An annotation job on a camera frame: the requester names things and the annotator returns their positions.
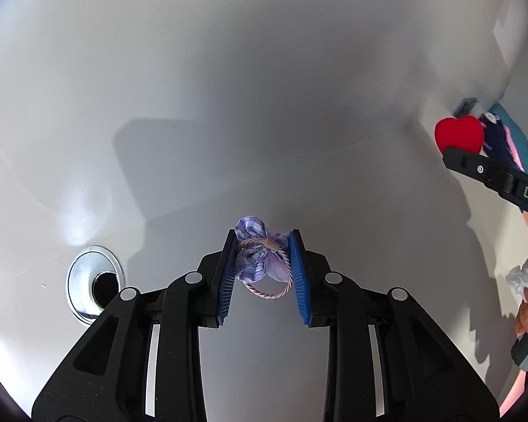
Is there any teal pillow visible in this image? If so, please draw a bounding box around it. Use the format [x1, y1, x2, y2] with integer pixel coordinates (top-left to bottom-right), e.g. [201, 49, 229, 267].
[488, 103, 528, 174]

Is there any pink blanket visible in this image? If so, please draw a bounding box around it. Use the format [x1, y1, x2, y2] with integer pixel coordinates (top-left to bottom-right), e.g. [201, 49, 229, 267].
[502, 125, 528, 174]

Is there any silver cable grommet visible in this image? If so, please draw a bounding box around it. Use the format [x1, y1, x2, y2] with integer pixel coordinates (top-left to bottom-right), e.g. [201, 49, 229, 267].
[64, 246, 126, 326]

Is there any purple bow hair tie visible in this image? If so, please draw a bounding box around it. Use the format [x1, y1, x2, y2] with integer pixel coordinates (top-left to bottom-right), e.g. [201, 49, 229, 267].
[233, 215, 295, 299]

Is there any navy patterned blanket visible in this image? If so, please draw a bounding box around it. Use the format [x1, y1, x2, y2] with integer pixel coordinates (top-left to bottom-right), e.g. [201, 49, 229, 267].
[479, 113, 524, 171]

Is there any white plastic wrapper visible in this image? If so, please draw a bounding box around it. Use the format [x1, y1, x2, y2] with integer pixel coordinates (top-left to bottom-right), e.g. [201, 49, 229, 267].
[505, 263, 528, 302]

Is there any red heart plush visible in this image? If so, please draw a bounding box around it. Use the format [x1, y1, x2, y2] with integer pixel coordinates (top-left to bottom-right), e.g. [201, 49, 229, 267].
[434, 115, 484, 154]

